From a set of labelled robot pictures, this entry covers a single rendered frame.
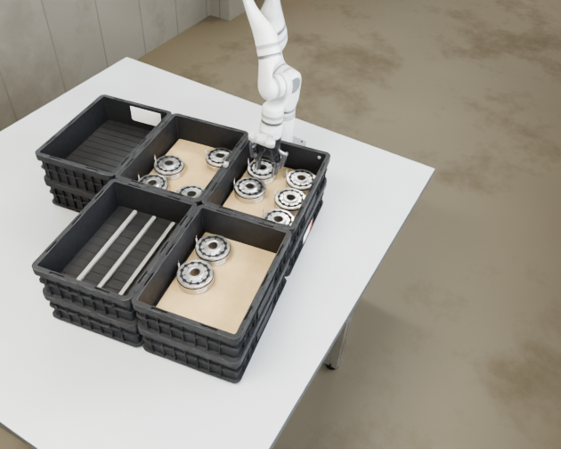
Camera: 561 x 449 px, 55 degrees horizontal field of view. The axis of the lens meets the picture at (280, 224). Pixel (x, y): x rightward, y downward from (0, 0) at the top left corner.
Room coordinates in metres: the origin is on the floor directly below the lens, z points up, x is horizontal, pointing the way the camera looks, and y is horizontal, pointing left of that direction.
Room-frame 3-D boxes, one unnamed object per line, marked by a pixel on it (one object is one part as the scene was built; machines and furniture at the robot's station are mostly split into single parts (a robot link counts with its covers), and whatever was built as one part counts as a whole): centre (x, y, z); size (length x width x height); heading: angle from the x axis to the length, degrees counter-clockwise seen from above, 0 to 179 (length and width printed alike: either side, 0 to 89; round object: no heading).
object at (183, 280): (0.97, 0.23, 0.86); 0.10 x 0.10 x 0.01
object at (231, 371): (0.95, 0.16, 0.76); 0.40 x 0.30 x 0.12; 163
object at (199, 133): (1.42, 0.33, 0.87); 0.40 x 0.30 x 0.11; 163
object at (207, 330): (0.95, 0.16, 0.92); 0.40 x 0.30 x 0.02; 163
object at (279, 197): (1.31, -0.03, 0.86); 0.10 x 0.10 x 0.01
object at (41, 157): (1.51, 0.62, 0.92); 0.40 x 0.30 x 0.02; 163
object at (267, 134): (1.42, 0.06, 1.05); 0.11 x 0.09 x 0.06; 156
